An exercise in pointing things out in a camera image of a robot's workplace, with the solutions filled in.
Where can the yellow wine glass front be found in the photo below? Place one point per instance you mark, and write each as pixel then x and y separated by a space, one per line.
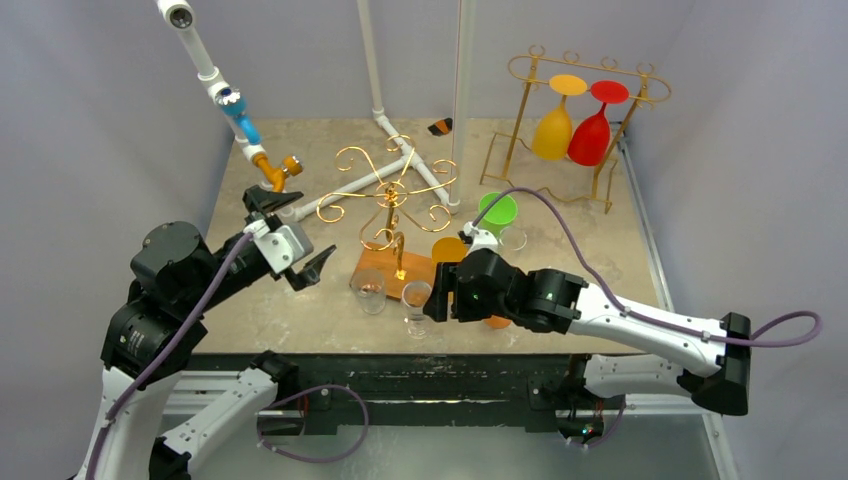
pixel 554 131

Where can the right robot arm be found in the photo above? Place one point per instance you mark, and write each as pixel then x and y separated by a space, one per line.
pixel 705 359

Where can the clear wine glass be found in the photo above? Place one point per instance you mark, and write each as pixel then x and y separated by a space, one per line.
pixel 512 239
pixel 413 298
pixel 368 287

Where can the green plastic wine glass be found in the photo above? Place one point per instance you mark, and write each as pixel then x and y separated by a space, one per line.
pixel 502 214

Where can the wooden base board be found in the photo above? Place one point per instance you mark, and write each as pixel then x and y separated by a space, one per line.
pixel 393 274

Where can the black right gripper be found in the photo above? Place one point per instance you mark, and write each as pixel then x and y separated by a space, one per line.
pixel 448 291

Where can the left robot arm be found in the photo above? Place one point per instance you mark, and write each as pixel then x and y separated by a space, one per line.
pixel 150 340

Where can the gold wire wine glass rack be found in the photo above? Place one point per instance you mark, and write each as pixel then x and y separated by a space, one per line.
pixel 534 69

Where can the orange faucet handle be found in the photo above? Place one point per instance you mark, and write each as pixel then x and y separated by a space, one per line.
pixel 276 176

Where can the orange plastic wine glass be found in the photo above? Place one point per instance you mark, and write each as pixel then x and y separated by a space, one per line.
pixel 497 322

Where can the black table front rail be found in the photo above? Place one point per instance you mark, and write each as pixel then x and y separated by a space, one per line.
pixel 539 393

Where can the gold scroll glass tree stand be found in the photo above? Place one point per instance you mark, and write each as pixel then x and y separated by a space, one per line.
pixel 390 196

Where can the yellow wine glass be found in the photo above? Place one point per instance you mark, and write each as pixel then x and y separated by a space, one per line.
pixel 448 249
pixel 554 131

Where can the blue faucet handle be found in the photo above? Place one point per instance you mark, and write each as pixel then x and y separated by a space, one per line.
pixel 234 105

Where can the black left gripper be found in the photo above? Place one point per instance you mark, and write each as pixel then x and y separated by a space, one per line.
pixel 257 199

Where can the black orange small clip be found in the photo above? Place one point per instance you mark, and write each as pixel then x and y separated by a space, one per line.
pixel 441 127

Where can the red plastic wine glass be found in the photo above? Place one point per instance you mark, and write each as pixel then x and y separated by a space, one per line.
pixel 591 138

